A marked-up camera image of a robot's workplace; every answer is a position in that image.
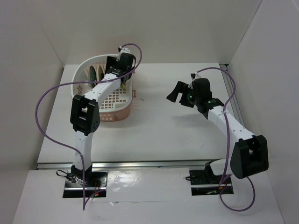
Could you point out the aluminium table rail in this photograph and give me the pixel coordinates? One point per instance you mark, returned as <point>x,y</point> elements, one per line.
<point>130,164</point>

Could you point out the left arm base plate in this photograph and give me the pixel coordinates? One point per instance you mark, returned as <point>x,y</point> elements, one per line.
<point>73,187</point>

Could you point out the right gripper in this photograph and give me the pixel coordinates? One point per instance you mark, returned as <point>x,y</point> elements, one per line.
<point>180,87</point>

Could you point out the cream floral plate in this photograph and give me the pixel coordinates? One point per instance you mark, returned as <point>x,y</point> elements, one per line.
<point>101,73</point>

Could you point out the white slotted dish rack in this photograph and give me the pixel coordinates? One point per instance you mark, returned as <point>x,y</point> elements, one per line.
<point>98,90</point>

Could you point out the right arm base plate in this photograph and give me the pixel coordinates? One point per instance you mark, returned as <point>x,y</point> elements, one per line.
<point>203,184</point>

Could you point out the blue white patterned plate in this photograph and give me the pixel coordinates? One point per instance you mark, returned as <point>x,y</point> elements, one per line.
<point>92,74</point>

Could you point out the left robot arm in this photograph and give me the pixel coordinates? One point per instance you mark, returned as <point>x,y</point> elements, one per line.
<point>85,120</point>

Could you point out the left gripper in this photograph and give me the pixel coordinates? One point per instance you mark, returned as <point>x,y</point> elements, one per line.
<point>111,61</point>

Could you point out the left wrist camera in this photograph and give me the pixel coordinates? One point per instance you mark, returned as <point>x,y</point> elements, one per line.
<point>122,49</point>

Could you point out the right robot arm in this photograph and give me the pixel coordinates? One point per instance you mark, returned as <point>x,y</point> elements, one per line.
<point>248,153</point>

